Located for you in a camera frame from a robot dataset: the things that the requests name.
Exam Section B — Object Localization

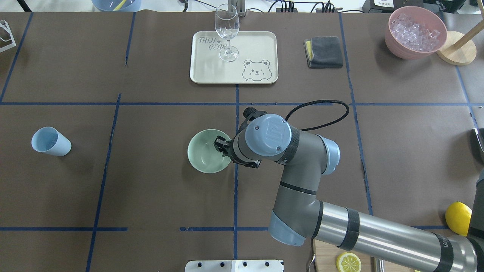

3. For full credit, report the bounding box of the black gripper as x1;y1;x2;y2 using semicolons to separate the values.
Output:
213;136;261;169

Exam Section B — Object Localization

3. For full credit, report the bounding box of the light blue cup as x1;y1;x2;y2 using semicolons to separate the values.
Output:
31;126;71;156

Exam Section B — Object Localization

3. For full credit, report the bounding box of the white wire cup rack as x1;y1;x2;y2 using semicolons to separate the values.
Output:
0;20;17;52

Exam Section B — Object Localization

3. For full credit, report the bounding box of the pink bowl with ice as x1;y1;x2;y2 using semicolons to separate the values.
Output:
385;6;447;60

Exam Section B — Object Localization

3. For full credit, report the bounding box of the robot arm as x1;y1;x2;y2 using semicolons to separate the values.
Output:
213;112;483;272

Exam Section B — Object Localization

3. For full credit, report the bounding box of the blue bowl with fork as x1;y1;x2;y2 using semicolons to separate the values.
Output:
91;0;142;12

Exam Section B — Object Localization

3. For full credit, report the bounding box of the wooden cutting board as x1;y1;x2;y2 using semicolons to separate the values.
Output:
313;240;414;272

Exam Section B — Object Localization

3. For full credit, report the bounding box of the wooden round stand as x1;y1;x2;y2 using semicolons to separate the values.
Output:
437;20;484;66

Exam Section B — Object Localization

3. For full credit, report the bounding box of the lemon half slice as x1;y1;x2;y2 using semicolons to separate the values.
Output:
335;252;362;272

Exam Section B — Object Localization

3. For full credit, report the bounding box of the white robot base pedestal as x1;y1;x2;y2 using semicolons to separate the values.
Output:
185;260;285;272

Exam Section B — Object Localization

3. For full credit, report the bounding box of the clear wine glass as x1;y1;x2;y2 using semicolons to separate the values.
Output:
214;3;240;62

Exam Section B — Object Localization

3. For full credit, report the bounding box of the yellow lemon lower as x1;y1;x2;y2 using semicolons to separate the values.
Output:
445;201;472;236

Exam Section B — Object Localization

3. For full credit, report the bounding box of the light green bowl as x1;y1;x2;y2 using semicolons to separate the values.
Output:
187;129;231;174

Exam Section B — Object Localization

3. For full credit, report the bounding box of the cream bear tray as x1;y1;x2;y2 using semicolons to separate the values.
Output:
190;31;279;84

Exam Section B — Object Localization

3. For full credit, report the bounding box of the grey folded cloth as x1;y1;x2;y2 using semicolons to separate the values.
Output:
304;36;343;69

